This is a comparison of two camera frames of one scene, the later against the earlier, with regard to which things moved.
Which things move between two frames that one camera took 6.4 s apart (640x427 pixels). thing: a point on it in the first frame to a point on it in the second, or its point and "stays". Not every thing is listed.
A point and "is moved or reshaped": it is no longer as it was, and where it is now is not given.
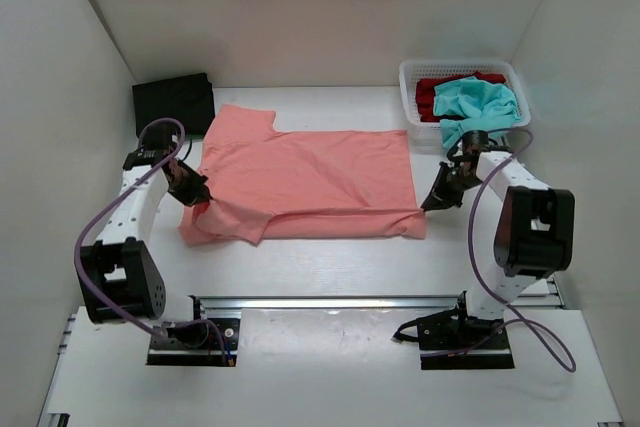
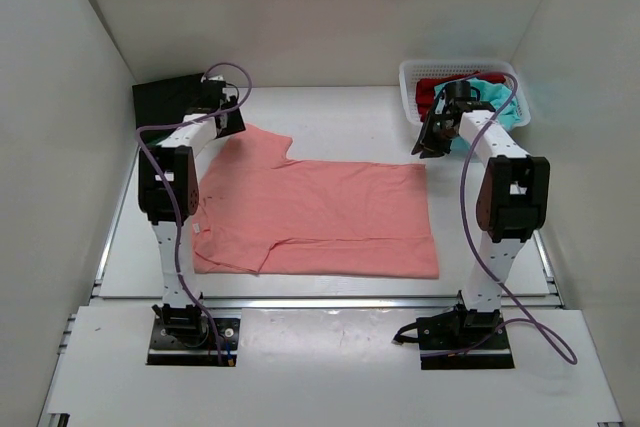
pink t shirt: (295, 185) is moved or reshaped
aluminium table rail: (358, 304) stays
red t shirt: (425, 91) stays
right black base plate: (452, 335) stays
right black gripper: (440, 197) to (427, 147)
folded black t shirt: (188, 99) stays
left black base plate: (163, 352) stays
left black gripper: (198, 189) to (236, 125)
